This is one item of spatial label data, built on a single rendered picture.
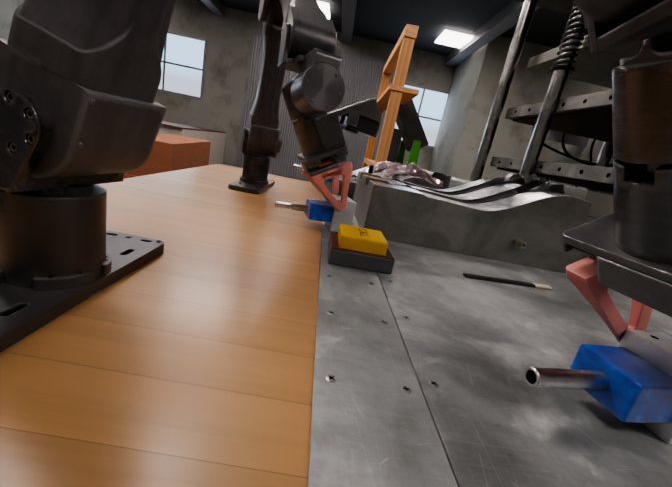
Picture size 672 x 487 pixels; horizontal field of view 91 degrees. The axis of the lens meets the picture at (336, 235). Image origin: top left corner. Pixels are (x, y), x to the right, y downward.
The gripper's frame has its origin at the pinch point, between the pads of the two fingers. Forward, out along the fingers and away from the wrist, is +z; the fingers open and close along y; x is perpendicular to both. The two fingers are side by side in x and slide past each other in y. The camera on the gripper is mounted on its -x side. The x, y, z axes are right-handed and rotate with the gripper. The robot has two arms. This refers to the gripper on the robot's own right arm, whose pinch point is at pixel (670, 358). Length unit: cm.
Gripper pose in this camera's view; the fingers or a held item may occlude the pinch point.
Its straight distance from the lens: 33.2
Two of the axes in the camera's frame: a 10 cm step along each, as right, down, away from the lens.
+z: 3.0, 8.9, 3.4
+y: -1.8, -3.0, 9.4
